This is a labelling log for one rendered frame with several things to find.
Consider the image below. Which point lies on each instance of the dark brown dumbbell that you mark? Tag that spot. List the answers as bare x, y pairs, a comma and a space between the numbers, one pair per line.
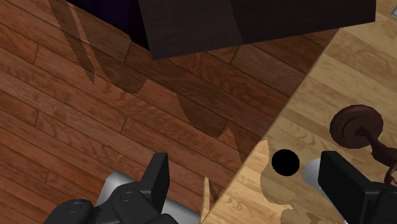
353, 127

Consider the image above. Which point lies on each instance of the black round ball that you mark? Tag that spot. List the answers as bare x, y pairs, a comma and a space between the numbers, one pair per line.
285, 162

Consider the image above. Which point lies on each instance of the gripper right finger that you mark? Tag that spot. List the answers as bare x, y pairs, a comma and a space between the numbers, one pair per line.
347, 183

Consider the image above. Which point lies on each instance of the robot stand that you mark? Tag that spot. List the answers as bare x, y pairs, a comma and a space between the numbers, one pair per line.
235, 24

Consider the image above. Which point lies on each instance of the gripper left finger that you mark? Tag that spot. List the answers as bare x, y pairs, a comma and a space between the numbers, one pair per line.
149, 192

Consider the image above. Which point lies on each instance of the light wooden table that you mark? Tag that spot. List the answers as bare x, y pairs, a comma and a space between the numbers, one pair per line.
341, 77

